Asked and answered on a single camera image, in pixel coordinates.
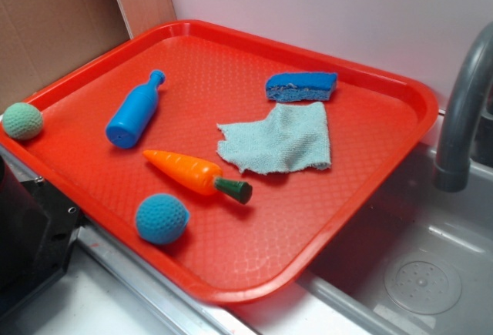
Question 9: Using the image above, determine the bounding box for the green dimpled ball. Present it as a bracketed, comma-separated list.
[2, 102, 44, 141]

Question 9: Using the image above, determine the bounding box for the blue dimpled ball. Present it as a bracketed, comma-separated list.
[136, 193, 190, 245]

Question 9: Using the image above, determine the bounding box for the orange toy carrot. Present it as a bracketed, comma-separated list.
[143, 150, 253, 205]

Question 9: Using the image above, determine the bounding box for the blue sponge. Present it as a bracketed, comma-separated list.
[265, 72, 338, 102]

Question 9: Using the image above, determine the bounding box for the grey toy faucet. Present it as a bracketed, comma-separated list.
[433, 24, 492, 193]

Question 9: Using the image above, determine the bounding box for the brown cardboard panel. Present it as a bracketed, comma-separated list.
[1, 0, 176, 109]

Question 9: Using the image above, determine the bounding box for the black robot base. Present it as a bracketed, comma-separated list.
[1, 160, 81, 318]

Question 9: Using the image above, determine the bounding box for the red plastic tray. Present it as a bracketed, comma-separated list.
[1, 21, 438, 304]

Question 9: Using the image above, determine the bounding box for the grey plastic sink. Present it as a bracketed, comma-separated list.
[231, 128, 492, 334]

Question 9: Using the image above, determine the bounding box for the blue plastic bottle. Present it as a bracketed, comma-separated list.
[105, 70, 166, 149]

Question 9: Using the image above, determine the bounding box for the light blue cloth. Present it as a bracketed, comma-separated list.
[217, 102, 332, 175]

